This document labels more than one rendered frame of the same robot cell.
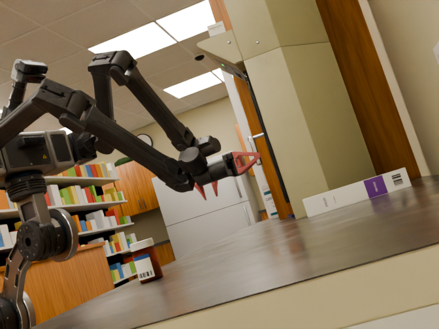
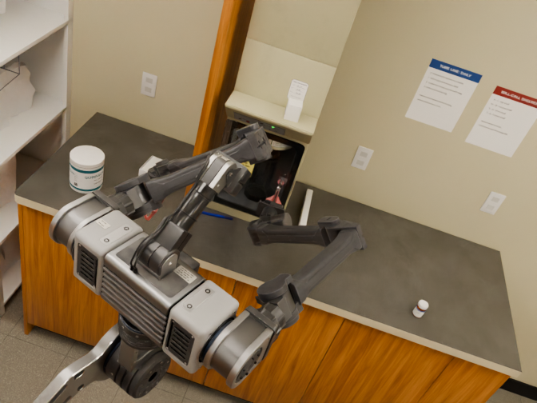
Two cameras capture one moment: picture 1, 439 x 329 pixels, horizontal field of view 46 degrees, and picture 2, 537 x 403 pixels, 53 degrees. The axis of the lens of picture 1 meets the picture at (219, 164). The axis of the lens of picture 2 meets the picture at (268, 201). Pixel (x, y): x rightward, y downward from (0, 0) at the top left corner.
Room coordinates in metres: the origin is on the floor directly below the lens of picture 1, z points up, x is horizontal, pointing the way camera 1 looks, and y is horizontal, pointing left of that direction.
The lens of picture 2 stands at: (1.80, 1.54, 2.44)
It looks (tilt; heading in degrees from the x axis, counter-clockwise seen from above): 38 degrees down; 260
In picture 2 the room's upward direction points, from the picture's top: 18 degrees clockwise
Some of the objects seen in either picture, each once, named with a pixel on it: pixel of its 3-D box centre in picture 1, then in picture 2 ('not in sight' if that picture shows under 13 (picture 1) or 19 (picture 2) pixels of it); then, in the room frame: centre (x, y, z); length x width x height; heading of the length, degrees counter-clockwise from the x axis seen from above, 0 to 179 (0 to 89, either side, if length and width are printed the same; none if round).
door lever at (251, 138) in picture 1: (260, 147); (277, 192); (1.47, -0.13, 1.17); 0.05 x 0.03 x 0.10; 78
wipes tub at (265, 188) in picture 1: (281, 198); (86, 169); (2.23, -0.21, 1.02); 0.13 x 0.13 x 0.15
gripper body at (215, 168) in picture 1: (223, 168); (268, 215); (1.50, -0.01, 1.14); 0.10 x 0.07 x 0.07; 167
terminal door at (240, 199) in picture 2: (272, 139); (254, 174); (1.57, -0.18, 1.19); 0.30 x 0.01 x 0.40; 168
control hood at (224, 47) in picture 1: (230, 64); (268, 122); (1.58, -0.13, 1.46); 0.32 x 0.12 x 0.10; 168
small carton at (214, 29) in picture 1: (218, 35); (292, 109); (1.52, -0.12, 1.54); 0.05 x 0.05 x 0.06; 86
